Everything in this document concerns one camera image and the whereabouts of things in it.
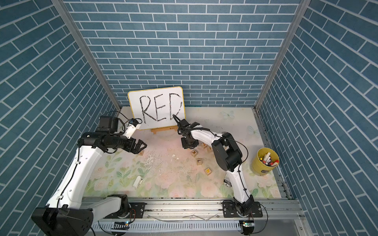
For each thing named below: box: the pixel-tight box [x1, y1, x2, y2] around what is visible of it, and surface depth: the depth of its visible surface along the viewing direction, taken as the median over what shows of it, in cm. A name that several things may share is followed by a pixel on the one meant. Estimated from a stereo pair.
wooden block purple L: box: [196, 157, 203, 166], surface depth 91 cm
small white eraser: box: [132, 175, 144, 189], surface depth 82 cm
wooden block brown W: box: [190, 149, 198, 158], surface depth 95 cm
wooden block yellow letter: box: [204, 167, 213, 176], surface depth 87 cm
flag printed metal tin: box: [222, 176, 233, 188], surface depth 82 cm
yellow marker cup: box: [252, 147, 280, 177], surface depth 81 cm
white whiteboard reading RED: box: [127, 86, 187, 130], surface depth 97 cm
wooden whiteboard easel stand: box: [150, 125, 179, 135], surface depth 104 cm
